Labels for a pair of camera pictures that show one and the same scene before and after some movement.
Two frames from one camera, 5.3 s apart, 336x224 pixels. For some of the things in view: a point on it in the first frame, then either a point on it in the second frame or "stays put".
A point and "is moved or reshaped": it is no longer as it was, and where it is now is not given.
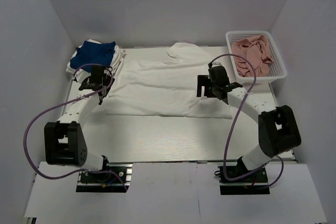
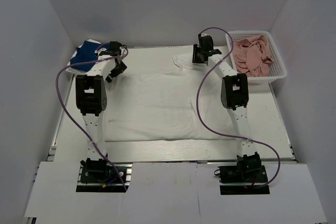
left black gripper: (108, 81) → (122, 67)
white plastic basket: (257, 47) stays put
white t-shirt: (166, 86) is moved or reshaped
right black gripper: (203, 81) → (196, 49)
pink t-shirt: (256, 49) stays put
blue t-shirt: (93, 53) stays put
